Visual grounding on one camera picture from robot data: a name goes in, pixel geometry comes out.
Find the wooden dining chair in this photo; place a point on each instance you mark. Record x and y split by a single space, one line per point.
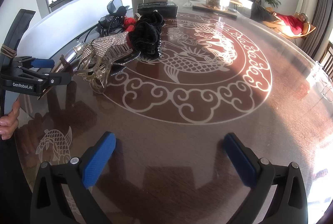
327 60

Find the black mesh bow hair clip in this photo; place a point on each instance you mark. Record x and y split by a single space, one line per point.
113 22

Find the wooden lounge chair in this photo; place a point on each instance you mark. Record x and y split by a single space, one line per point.
291 26

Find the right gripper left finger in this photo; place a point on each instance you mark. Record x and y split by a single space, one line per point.
85 173

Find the gold cosmetic tube silver cap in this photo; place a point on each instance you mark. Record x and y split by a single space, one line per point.
9 52

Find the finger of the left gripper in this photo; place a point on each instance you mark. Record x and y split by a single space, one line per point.
42 63

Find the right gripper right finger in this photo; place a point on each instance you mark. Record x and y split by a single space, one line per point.
255 173

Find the person's left hand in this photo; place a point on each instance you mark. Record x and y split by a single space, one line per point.
9 123

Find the person in red lounging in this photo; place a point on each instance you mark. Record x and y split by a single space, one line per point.
260 14

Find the rhinestone bow hair clip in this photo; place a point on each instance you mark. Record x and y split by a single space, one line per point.
98 59

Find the red snack packet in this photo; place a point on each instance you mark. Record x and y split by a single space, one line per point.
129 23

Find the black rectangular box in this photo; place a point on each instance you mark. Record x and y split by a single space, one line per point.
166 9

